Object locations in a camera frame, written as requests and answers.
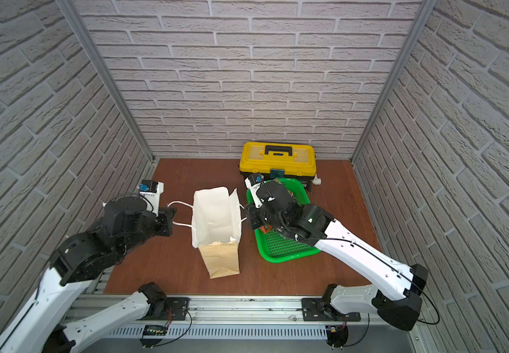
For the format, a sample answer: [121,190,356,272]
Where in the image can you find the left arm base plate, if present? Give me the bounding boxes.
[141,297,190,322]

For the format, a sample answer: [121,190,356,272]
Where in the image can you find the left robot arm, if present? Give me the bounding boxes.
[0,196,177,352]

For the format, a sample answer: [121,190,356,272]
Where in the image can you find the white plastic fitting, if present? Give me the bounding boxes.
[312,175,322,185]

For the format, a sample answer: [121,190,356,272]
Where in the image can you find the red small condiment packet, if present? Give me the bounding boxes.
[259,225,272,234]

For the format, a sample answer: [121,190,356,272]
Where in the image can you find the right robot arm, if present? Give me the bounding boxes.
[245,174,429,331]

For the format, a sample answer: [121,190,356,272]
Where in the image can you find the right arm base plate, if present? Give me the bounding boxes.
[301,298,361,322]

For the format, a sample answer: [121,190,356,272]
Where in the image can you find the green plastic basket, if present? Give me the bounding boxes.
[246,177,322,264]

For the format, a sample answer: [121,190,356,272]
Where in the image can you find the green pizza picture packet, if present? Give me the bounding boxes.
[274,178,310,205]

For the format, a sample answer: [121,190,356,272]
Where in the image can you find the aluminium front rail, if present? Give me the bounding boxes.
[64,294,390,347]

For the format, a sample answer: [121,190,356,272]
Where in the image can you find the left controller board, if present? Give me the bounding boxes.
[139,325,169,348]

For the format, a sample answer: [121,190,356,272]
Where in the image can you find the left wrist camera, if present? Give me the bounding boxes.
[138,179,164,214]

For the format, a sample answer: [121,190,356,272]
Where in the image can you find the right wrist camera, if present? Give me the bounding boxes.
[245,173,264,208]

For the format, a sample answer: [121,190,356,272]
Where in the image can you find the right power connector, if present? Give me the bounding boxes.
[326,325,349,350]

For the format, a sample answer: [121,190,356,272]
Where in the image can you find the brown paper bag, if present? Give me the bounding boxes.
[178,187,245,279]

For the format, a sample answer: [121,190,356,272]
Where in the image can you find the yellow black toolbox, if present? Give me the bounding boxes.
[239,142,317,185]

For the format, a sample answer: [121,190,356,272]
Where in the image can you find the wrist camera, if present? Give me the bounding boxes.
[245,173,264,208]
[138,179,164,214]

